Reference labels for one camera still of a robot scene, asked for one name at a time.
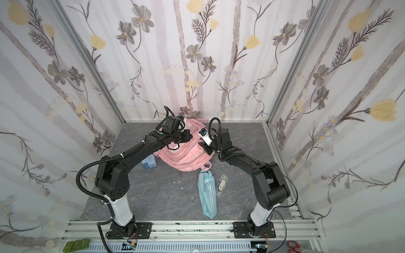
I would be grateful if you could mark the pink backpack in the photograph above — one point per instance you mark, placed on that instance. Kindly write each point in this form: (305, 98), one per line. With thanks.
(189, 156)

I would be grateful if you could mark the clear plastic case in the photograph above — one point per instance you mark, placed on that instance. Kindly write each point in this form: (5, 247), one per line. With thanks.
(222, 183)

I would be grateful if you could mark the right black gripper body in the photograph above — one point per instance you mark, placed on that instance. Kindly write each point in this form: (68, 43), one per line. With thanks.
(208, 147)

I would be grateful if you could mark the green circuit board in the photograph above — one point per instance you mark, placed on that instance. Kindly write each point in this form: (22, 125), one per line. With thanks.
(73, 246)

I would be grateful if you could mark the teal pencil case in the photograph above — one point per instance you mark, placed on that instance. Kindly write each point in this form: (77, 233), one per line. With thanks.
(207, 194)

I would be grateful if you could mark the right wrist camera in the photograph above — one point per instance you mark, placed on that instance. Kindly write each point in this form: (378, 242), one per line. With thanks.
(204, 135)

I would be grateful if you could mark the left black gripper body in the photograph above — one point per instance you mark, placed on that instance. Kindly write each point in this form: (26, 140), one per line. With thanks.
(185, 136)

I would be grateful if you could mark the white cable duct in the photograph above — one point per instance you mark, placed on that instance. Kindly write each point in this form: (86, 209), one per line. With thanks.
(183, 247)

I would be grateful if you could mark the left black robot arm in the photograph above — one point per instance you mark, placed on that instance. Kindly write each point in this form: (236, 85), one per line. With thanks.
(112, 175)

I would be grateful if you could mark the red scissors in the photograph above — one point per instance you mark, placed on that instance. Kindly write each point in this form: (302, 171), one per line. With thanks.
(294, 247)

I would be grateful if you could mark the light blue pencil sharpener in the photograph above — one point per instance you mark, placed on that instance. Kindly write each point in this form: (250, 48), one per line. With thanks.
(149, 162)

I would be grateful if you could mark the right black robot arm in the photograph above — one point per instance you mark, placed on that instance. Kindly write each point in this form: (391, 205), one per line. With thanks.
(269, 183)

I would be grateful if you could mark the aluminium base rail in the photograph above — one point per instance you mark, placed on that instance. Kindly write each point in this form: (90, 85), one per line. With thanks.
(304, 231)

